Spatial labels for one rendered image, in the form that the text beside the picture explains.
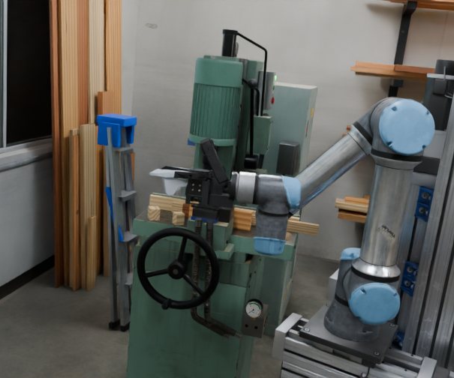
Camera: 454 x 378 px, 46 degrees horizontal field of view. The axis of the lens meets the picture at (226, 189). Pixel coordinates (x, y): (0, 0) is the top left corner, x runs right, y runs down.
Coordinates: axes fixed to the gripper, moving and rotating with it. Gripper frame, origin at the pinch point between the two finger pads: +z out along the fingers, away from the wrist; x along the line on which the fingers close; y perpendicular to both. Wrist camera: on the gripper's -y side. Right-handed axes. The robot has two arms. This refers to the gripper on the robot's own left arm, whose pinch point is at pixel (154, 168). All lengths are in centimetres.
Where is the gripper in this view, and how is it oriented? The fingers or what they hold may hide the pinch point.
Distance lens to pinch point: 129.6
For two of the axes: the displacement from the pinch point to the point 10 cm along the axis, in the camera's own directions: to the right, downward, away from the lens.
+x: 0.4, -1.0, 9.9
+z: -9.9, -1.1, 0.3
